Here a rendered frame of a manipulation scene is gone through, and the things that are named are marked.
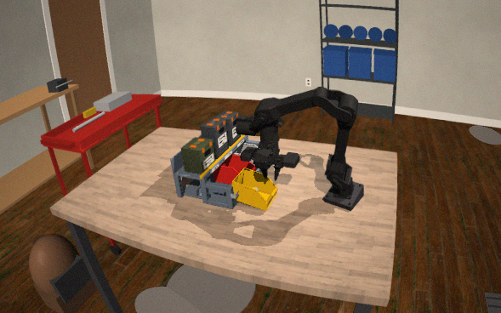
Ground yellow bin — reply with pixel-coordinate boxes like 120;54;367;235
232;168;277;211

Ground red open bin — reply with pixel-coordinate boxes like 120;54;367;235
213;155;256;185

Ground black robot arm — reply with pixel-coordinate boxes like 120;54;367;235
236;87;358;199

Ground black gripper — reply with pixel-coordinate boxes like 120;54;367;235
241;137;299;181

